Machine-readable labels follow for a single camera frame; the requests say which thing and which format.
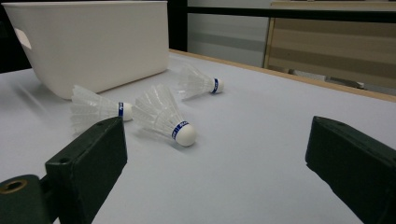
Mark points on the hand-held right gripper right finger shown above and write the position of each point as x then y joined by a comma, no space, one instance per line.
358,165

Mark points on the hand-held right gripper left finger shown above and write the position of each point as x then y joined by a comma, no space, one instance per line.
87,168

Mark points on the white feather shuttlecock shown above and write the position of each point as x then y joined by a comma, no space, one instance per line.
162,115
93,107
199,82

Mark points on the white plastic basket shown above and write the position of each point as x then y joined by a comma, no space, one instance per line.
93,46

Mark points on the wooden desk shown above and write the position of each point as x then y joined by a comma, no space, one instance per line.
327,46

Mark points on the white cabinet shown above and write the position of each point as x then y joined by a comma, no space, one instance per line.
224,46

